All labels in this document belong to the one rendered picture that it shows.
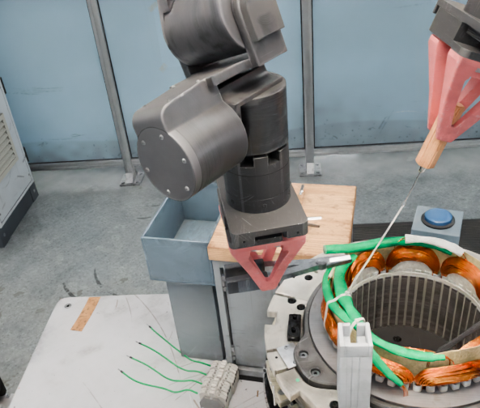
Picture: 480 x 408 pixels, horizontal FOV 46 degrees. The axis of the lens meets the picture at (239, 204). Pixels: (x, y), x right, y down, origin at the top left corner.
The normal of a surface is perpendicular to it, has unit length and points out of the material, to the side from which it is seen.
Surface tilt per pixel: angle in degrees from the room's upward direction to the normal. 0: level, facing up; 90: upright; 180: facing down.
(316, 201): 0
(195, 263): 90
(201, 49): 122
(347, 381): 90
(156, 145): 91
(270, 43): 71
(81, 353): 0
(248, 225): 2
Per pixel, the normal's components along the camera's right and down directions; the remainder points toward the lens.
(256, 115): 0.18, 0.54
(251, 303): -0.23, 0.55
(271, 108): 0.58, 0.42
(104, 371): -0.09, -0.83
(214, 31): -0.58, 0.60
